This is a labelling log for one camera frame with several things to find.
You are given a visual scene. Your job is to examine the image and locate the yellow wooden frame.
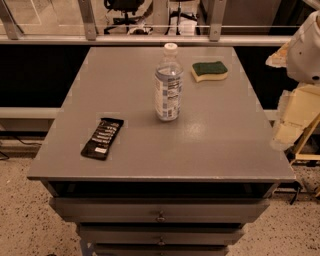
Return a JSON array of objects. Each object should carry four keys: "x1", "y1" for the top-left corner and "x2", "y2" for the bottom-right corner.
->
[{"x1": 290, "y1": 114, "x2": 320, "y2": 164}]

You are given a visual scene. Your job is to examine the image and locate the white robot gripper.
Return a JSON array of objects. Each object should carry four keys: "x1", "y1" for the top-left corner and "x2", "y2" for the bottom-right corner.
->
[{"x1": 265, "y1": 11, "x2": 320, "y2": 151}]

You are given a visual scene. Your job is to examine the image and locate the black office chair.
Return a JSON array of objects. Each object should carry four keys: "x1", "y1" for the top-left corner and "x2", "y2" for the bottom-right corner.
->
[{"x1": 104, "y1": 0, "x2": 145, "y2": 35}]

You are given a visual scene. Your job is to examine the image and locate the clear plastic water bottle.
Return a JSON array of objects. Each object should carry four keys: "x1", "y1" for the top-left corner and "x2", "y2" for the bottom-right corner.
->
[{"x1": 154, "y1": 43, "x2": 183, "y2": 121}]

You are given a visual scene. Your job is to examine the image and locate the metal window railing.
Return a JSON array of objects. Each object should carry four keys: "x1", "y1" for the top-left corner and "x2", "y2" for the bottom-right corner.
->
[{"x1": 0, "y1": 0, "x2": 290, "y2": 46}]

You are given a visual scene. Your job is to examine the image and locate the grey drawer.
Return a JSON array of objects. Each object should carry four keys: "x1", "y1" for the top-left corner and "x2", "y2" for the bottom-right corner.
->
[
  {"x1": 78, "y1": 225, "x2": 244, "y2": 246},
  {"x1": 94, "y1": 244, "x2": 228, "y2": 256},
  {"x1": 50, "y1": 198, "x2": 269, "y2": 223}
]

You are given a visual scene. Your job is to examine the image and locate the middle grey drawer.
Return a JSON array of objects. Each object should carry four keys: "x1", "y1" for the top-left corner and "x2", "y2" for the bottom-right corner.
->
[{"x1": 78, "y1": 225, "x2": 244, "y2": 246}]

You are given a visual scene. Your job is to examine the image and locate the green and yellow sponge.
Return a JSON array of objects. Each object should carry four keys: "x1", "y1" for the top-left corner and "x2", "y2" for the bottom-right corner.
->
[{"x1": 191, "y1": 61, "x2": 228, "y2": 83}]

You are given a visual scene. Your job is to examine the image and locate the grey drawer cabinet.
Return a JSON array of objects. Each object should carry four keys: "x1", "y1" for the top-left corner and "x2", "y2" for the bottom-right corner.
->
[{"x1": 26, "y1": 46, "x2": 297, "y2": 256}]

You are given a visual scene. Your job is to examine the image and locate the bottom grey drawer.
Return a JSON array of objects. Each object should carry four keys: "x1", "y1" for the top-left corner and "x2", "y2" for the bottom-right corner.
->
[{"x1": 94, "y1": 244, "x2": 228, "y2": 256}]

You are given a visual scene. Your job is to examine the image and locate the top grey drawer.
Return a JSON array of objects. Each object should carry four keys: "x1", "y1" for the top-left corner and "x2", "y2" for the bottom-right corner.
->
[{"x1": 50, "y1": 198, "x2": 269, "y2": 223}]

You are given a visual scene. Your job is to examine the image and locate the black snack bar packet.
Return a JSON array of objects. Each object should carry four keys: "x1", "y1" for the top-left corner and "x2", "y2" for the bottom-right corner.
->
[{"x1": 81, "y1": 118, "x2": 124, "y2": 161}]

